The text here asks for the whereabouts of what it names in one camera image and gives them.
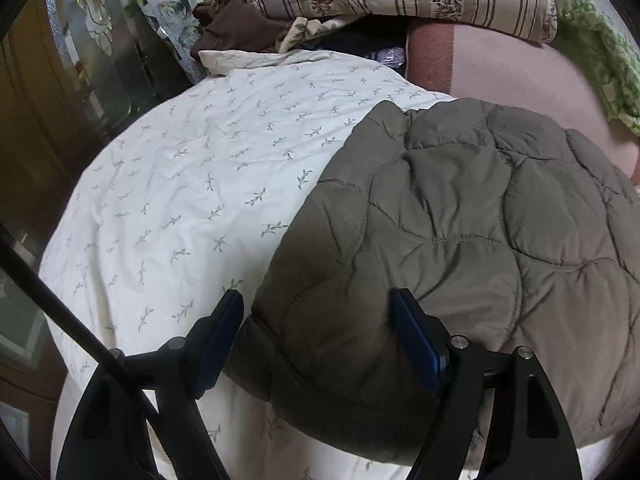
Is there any olive quilted puffer jacket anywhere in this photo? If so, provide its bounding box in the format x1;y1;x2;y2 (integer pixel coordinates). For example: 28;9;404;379
226;99;639;465

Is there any white leaf-print duvet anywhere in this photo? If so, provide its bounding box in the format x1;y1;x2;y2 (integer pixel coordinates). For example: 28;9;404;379
37;49;482;480

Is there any pink bed sheet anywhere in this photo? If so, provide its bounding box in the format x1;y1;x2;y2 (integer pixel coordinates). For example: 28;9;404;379
407;22;639;184

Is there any wooden mirrored wardrobe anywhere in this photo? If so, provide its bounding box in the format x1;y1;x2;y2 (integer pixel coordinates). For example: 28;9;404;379
1;0;190;243

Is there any green patterned blanket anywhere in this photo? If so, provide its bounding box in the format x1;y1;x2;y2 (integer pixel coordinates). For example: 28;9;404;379
551;0;639;134

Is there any dark brown garment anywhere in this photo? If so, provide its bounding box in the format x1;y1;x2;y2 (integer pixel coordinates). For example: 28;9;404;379
190;0;291;62

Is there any floral patterned bag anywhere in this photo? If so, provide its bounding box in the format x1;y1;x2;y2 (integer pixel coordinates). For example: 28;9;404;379
136;0;205;84

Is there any black cable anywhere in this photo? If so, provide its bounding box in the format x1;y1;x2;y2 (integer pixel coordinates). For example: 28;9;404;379
0;224;162;426

